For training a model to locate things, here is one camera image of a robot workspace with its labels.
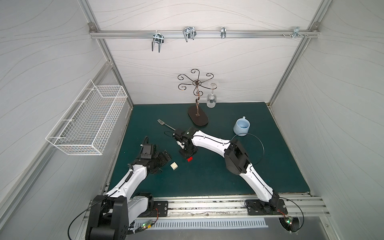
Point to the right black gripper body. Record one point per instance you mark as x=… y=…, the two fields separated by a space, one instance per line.
x=186 y=150

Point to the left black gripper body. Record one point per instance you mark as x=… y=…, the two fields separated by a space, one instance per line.
x=162 y=157

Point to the cream white lego brick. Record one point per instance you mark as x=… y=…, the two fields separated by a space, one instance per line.
x=174 y=166

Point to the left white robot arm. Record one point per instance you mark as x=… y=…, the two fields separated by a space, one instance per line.
x=120 y=212

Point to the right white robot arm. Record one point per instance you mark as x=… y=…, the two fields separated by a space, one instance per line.
x=236 y=158

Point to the dark oval stand base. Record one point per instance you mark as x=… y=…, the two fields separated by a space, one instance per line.
x=198 y=116

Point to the silver metal fork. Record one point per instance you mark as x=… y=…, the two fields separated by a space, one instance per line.
x=164 y=124

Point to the wine glass hanging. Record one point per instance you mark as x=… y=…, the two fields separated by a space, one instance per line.
x=212 y=98

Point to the light blue mug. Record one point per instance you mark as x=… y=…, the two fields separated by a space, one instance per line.
x=241 y=127

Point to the copper stand pole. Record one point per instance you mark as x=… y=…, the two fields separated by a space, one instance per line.
x=196 y=83

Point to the metal double hook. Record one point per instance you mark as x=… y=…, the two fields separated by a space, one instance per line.
x=158 y=39

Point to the metal angled hook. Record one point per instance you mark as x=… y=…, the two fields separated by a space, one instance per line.
x=189 y=33

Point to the small metal hook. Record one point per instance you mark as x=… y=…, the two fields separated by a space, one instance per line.
x=223 y=32

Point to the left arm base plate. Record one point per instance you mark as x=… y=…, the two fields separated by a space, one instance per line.
x=160 y=208

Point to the white slotted cable duct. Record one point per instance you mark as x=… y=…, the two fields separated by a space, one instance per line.
x=210 y=224

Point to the white wire basket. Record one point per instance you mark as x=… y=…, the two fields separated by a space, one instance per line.
x=86 y=126

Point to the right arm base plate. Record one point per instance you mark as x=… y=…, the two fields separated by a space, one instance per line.
x=260 y=208

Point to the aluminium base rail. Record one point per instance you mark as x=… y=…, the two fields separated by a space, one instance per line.
x=233 y=206

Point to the aluminium top rail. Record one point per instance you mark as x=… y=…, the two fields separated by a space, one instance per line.
x=201 y=34

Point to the metal bracket hook right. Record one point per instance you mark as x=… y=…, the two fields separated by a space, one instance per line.
x=295 y=34

